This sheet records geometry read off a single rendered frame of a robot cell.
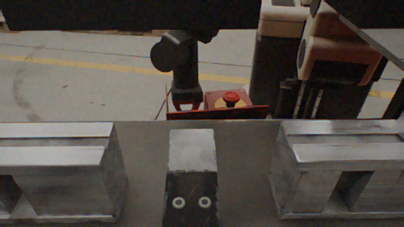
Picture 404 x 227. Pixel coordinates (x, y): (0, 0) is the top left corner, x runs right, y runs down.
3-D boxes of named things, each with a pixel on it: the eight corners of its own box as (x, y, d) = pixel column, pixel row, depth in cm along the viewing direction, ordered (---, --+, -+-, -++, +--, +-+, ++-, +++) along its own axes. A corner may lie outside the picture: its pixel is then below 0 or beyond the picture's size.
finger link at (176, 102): (173, 131, 63) (170, 91, 59) (172, 118, 69) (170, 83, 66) (203, 129, 63) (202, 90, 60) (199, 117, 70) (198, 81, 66)
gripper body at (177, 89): (172, 102, 57) (170, 66, 54) (171, 87, 66) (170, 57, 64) (203, 99, 58) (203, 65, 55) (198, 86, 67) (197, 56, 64)
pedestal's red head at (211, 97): (241, 124, 76) (248, 66, 65) (256, 168, 64) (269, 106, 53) (169, 129, 75) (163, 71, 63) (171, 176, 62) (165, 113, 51)
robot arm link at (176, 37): (225, 18, 55) (189, -2, 56) (206, 23, 45) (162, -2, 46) (200, 69, 61) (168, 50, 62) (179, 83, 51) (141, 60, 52)
